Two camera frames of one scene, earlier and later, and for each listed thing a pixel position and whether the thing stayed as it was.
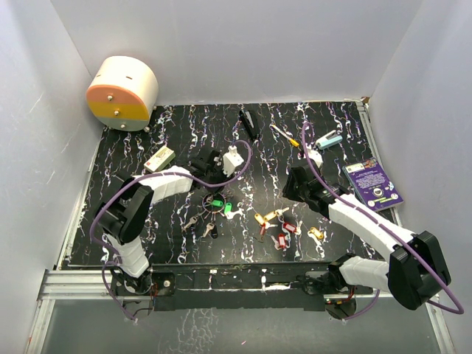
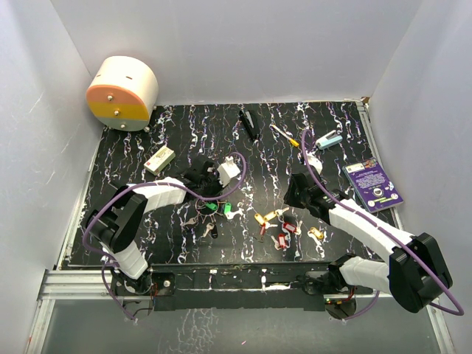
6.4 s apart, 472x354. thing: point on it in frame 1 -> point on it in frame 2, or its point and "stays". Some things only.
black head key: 214,232 stays
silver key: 209,226 stays
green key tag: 228,207 stays
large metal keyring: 214,212 -> 195,205
